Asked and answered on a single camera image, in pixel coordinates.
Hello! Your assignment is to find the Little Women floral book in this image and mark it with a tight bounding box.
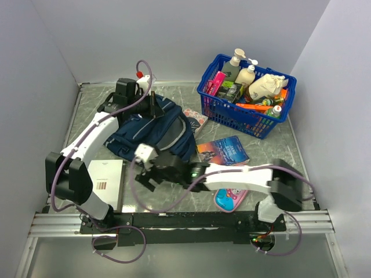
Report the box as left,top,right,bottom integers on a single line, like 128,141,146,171
183,108,208,138

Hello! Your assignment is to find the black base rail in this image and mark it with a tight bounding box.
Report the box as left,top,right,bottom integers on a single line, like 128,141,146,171
80,211,286,247

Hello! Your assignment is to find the black green box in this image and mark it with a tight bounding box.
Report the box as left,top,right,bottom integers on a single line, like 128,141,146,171
217,81,243,104

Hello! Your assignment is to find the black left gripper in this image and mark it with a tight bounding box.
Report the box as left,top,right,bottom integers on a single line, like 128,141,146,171
128,90,166,119

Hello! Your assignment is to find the green drink bottle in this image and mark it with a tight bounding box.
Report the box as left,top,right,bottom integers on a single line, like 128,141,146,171
264,105,282,118

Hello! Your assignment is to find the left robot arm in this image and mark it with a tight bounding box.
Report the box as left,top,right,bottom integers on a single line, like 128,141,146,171
45,74,163,233

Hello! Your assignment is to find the pink box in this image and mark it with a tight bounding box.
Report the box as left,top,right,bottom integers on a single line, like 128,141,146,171
206,71,226,96

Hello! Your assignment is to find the pink cartoon pencil case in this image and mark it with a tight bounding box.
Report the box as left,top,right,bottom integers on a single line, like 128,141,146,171
214,188,248,213

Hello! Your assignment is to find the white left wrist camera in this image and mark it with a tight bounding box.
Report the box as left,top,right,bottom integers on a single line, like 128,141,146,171
136,71,155,93

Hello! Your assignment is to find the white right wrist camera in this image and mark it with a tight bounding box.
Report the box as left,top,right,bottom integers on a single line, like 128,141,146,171
134,143,158,171

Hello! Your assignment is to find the Jane Eyre blue book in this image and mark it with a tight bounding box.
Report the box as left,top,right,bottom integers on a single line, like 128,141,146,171
197,136,250,166

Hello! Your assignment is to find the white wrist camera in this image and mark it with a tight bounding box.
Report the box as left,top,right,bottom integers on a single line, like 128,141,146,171
136,71,155,93
134,143,158,171

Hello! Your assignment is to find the grey-green pump bottle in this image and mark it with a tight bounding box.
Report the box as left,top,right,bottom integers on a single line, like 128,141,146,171
221,48,246,82

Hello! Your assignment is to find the navy blue student backpack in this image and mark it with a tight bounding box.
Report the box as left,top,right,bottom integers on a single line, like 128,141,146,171
104,95,195,162

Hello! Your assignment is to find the beige cloth bag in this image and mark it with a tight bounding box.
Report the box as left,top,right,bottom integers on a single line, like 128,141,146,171
248,74,289,100

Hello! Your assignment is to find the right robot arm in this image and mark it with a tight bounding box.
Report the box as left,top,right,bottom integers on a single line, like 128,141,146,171
129,147,310,231

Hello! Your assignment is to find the cream pump bottle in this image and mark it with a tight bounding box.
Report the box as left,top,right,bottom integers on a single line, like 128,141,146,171
235,58,259,88

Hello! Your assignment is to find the aluminium frame rail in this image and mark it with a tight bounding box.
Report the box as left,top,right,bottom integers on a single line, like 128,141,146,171
28,210,335,238

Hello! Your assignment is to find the dark glass bottle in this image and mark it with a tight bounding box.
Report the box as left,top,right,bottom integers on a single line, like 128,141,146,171
250,96,285,106

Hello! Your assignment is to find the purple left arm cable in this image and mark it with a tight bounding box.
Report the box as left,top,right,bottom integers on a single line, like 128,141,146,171
50,60,153,264

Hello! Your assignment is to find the blue plastic basket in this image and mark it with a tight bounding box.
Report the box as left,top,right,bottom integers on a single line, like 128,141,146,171
197,54,297,139

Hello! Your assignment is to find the white notebook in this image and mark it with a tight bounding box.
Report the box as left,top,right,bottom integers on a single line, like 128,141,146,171
88,159,126,212

